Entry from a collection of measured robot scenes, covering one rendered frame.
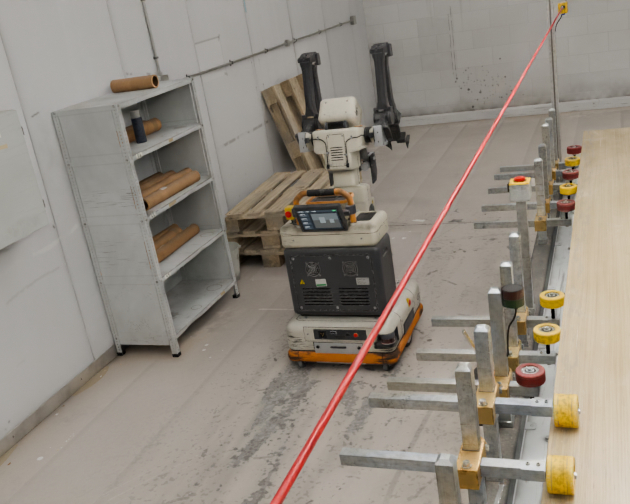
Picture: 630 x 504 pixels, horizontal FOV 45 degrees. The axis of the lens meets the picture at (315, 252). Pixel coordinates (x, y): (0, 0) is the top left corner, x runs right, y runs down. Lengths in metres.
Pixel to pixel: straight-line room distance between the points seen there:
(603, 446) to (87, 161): 3.37
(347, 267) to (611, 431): 2.27
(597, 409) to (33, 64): 3.51
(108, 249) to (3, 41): 1.28
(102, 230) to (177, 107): 1.05
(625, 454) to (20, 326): 3.24
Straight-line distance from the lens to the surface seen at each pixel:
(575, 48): 9.96
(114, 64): 5.16
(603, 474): 1.84
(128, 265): 4.63
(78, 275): 4.69
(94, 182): 4.56
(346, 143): 4.14
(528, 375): 2.18
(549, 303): 2.62
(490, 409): 1.93
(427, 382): 2.27
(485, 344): 1.93
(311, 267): 4.05
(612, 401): 2.09
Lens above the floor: 2.00
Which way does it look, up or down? 19 degrees down
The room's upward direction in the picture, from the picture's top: 10 degrees counter-clockwise
